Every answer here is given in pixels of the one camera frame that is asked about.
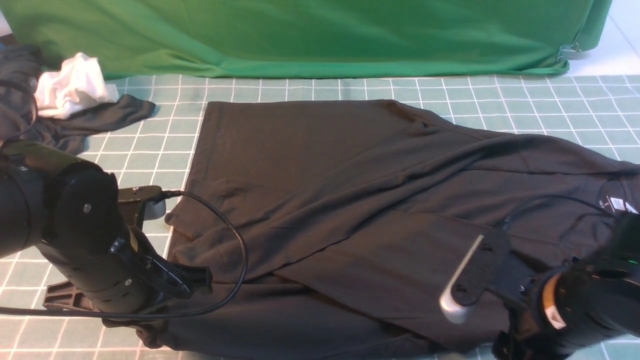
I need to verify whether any metal binder clip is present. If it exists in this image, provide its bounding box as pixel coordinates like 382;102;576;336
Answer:
556;42;582;63

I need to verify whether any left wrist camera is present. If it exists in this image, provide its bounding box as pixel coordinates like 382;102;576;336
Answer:
118;186;167;230

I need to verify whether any crumpled white garment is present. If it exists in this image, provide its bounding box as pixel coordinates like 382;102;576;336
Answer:
34;52;121;119

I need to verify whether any green backdrop cloth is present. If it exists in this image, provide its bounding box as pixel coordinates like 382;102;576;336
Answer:
1;0;612;79

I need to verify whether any crumpled dark gray garment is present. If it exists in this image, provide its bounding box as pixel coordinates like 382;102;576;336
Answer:
0;44;156;155

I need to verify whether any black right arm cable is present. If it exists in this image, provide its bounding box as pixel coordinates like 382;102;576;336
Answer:
500;194;618;246

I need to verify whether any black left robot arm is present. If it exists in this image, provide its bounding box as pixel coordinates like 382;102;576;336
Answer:
1;140;213;314

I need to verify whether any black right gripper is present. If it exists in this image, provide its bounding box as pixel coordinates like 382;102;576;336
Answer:
450;230;551;311

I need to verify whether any teal grid tablecloth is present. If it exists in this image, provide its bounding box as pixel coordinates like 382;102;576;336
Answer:
1;99;639;360

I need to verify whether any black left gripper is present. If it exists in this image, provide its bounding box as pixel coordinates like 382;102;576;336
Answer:
39;215;213;315

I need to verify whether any dark gray long-sleeve shirt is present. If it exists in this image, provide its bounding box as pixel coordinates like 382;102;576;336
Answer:
137;100;639;360

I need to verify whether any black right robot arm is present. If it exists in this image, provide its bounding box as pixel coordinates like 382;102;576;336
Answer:
439;212;640;360

